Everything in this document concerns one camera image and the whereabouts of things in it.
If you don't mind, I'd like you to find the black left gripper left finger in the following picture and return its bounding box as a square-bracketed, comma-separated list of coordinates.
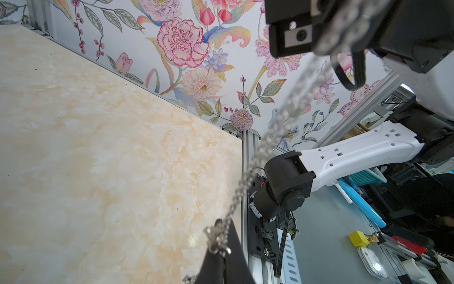
[195, 219, 225, 284]

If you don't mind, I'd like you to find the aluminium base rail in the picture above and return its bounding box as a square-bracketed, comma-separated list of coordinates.
[242, 130, 314, 284]

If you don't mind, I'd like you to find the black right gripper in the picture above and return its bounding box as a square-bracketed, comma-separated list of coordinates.
[264, 1, 454, 73]

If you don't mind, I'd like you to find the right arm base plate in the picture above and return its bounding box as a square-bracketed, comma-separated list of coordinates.
[247, 170, 299, 263]

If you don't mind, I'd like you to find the blue plastic tube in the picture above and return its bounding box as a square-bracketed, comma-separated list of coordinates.
[338, 179, 387, 228]

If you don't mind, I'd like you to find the red handled tool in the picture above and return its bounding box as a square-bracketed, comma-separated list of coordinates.
[392, 235, 429, 255]

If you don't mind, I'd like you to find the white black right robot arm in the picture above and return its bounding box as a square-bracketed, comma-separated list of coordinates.
[249, 1, 454, 220]

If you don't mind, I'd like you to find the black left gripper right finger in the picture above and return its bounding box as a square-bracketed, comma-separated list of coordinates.
[224, 223, 255, 284]

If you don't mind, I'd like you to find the yellow connector block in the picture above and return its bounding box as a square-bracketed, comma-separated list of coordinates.
[348, 231, 370, 248]

